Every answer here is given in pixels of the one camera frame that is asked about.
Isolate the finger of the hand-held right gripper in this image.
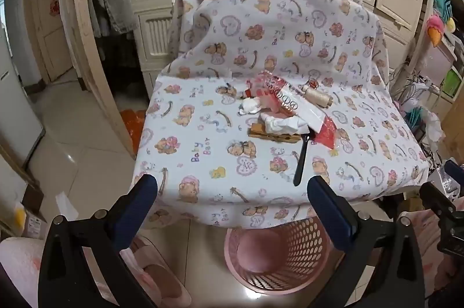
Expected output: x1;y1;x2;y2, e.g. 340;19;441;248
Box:
444;159;464;187
419;181;457;222

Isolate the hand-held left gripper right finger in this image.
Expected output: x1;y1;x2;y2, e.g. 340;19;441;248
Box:
306;175;425;308

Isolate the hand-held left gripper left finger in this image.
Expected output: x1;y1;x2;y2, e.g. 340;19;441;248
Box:
38;174;160;308

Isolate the black plastic fork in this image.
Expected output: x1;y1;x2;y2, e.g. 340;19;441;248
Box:
292;134;313;186

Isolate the pink plastic basket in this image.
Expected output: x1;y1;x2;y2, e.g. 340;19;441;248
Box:
224;215;336;295

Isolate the red plastic packet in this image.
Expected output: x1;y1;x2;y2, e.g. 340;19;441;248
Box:
313;117;340;150

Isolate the wooden piece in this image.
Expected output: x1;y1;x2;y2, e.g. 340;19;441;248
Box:
248;123;302;144

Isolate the large white tissue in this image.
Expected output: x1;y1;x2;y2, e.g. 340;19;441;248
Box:
260;111;309;135

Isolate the long white plastic wrapper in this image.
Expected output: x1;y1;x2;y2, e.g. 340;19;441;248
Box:
283;86;327;133

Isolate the beige thread spool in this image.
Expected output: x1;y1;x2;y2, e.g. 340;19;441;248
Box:
302;82;334;109

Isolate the small white tissue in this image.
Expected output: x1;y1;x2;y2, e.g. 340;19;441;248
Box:
238;98;268;117

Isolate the red printed clear wrapper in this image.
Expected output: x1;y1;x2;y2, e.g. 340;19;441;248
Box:
246;72;300;113

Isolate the pink slipper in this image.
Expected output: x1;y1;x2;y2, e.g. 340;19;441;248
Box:
125;237;191;308

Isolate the orange plastic bag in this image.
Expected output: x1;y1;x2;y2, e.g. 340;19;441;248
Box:
119;108;148;150

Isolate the green storage box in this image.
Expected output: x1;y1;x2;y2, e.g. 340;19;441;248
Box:
441;69;463;99

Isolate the cardboard box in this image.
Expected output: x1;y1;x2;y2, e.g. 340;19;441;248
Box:
0;185;48;234

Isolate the pink yellow plush toy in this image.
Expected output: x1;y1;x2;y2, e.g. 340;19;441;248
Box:
425;14;456;48

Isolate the white appliance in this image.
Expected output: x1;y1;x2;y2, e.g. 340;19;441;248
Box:
0;27;46;169

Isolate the bear print blanket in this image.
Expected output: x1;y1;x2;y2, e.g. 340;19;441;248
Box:
132;0;430;231

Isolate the cream panel door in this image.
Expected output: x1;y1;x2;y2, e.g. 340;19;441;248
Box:
30;0;78;84

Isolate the wooden door frame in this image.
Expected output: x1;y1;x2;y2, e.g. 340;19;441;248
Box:
57;0;146;161

